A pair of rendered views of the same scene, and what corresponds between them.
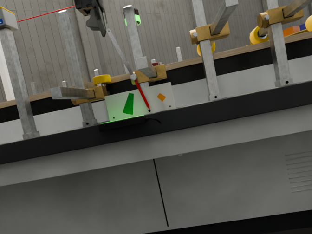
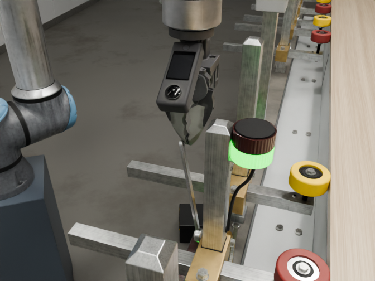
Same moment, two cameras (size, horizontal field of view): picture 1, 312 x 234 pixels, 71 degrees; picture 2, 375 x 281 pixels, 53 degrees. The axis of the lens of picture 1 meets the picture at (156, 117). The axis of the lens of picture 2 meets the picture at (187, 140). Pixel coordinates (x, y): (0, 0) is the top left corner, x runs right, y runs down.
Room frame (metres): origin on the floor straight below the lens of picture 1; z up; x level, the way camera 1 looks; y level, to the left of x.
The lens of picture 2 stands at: (0.89, -0.44, 1.38)
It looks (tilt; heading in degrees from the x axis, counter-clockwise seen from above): 33 degrees down; 101
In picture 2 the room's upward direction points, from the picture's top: straight up
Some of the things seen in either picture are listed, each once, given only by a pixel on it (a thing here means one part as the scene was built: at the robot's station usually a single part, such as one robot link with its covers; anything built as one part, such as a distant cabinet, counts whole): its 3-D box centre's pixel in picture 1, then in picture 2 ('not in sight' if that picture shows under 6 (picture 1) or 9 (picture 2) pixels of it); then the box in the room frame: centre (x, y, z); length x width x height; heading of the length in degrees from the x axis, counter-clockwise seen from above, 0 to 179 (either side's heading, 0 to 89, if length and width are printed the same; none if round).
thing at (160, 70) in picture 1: (148, 75); (211, 261); (0.85, -0.01, 0.85); 0.14 x 0.06 x 0.05; 83
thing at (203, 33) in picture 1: (208, 33); not in sight; (0.82, -0.25, 0.95); 0.14 x 0.06 x 0.05; 83
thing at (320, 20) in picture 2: not in sight; (320, 28); (1.16, 1.45, 0.85); 0.08 x 0.08 x 0.11
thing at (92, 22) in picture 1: (94, 22); (183, 116); (0.77, 0.14, 1.05); 0.06 x 0.03 x 0.09; 83
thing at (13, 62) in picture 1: (18, 84); (261, 92); (0.91, 0.53, 0.93); 0.05 x 0.05 x 0.45; 83
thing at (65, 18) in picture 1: (78, 72); (243, 144); (0.88, 0.27, 0.92); 0.04 x 0.04 x 0.48; 83
